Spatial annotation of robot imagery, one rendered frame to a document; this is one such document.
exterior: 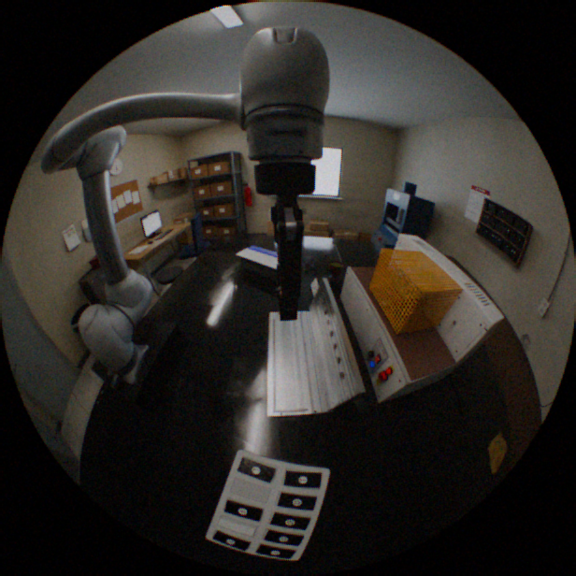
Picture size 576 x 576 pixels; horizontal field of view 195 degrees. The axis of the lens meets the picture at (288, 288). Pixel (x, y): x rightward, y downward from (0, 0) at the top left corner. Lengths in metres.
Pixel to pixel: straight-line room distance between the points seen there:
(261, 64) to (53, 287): 2.88
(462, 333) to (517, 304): 1.40
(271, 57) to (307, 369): 0.71
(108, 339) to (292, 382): 0.63
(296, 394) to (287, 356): 0.15
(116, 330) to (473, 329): 1.11
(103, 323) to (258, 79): 0.67
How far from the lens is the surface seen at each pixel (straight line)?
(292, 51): 0.23
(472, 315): 0.61
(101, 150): 0.63
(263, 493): 0.60
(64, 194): 3.06
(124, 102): 0.40
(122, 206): 3.40
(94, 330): 0.66
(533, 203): 2.06
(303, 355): 0.64
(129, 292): 0.72
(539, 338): 1.93
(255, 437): 0.59
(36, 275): 2.87
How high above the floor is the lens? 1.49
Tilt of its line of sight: 39 degrees down
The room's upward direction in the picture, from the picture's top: straight up
